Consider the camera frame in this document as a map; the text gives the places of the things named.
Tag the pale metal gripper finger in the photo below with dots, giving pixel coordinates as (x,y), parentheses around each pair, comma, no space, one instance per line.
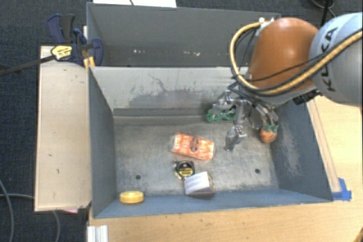
(240,132)
(230,143)

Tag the orange toy fruit green leaves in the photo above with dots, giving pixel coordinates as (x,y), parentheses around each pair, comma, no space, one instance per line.
(267,135)

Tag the orange and white packet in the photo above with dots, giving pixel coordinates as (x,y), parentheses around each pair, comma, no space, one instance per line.
(193,146)

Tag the white and brown box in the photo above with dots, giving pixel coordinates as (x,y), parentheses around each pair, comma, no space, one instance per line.
(198,184)

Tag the black and yellow tape measure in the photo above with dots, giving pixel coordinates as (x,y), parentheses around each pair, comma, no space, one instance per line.
(185,170)

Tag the grey metal bin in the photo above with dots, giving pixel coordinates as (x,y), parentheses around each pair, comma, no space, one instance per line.
(175,37)

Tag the yellow round disc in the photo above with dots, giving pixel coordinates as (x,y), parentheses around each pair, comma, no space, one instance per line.
(131,197)

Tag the pale wood flat board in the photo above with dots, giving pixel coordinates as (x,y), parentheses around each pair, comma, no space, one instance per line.
(62,136)

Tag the black cylinder on white bracket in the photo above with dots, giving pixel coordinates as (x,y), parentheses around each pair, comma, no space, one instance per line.
(304,98)

